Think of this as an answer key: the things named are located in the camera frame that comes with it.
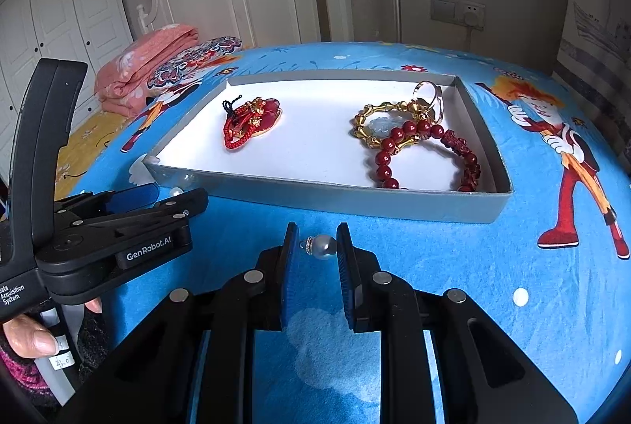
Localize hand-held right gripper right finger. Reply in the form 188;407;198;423
336;224;577;424

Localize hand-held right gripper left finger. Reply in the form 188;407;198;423
56;223;299;424

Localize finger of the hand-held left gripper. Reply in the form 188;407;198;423
55;185;159;215
54;188;209;238

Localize red bead bracelet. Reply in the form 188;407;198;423
364;118;483;193

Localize red woven cord bracelet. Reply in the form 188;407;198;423
221;96;269;152

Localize grey cardboard tray box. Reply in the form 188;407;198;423
143;75;513;225

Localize pale jade pendant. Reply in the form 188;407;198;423
367;117;402;139

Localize gold bamboo bracelet green stone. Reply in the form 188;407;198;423
351;101;435;153

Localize gold ring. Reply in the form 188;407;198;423
409;80;447;121

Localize person's left forearm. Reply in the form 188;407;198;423
0;306;112;410

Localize person's left hand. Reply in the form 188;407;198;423
0;313;60;360

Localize yellow floral bed sheet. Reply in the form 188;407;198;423
52;113;129;198

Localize white wardrobe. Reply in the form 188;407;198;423
0;0;134;168

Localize pink folded quilt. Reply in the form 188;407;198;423
95;24;200;115

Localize patterned pillow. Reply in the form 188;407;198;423
147;37;243;92

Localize blue cartoon printed blanket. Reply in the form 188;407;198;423
64;40;631;424

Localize ship printed curtain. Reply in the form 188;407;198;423
552;0;631;149

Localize wall light switch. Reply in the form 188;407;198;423
430;0;459;21

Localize wall socket with plug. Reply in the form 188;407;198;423
457;0;486;30

